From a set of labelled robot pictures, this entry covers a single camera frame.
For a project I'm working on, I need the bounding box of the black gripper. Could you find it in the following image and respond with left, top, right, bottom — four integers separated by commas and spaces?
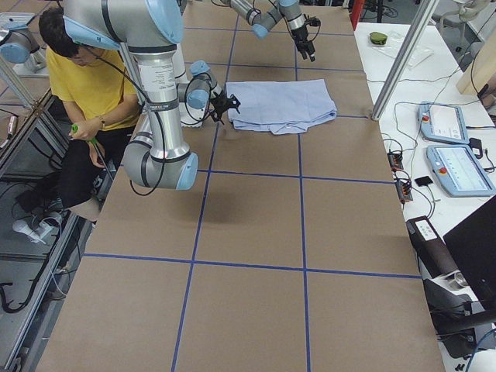
211, 91, 240, 125
291, 26, 315, 62

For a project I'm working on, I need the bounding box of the blue striped button shirt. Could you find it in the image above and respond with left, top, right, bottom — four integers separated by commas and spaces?
226, 79, 337, 135

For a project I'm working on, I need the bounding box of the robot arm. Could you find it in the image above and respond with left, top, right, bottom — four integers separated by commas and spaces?
222, 0, 321, 62
64, 1, 239, 190

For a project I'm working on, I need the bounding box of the green cloth pouch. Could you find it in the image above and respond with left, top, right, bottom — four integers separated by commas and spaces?
369, 32, 388, 46

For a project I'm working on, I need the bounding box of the person in yellow shirt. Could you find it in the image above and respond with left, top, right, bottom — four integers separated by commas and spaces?
29, 6, 143, 212

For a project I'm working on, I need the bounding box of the grey teach pendant far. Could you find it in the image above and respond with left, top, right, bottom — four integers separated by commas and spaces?
418, 101, 469, 145

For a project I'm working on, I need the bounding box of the grey teach pendant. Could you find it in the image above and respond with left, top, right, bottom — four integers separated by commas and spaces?
418, 101, 469, 145
425, 144, 495, 197

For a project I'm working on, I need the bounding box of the brown paper table mat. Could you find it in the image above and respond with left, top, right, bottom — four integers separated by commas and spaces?
37, 3, 444, 371

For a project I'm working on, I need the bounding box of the small black box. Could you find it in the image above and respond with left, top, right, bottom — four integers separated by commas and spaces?
415, 176, 433, 187

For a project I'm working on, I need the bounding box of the grey teach pendant near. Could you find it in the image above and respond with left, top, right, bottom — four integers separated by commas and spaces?
425, 144, 495, 197

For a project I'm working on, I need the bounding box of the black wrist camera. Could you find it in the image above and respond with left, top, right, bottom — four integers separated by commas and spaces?
304, 14, 321, 27

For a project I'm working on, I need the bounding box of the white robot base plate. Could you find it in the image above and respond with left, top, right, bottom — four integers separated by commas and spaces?
180, 108, 205, 128

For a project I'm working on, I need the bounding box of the aluminium frame post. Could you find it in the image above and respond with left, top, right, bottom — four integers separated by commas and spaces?
370, 0, 439, 121

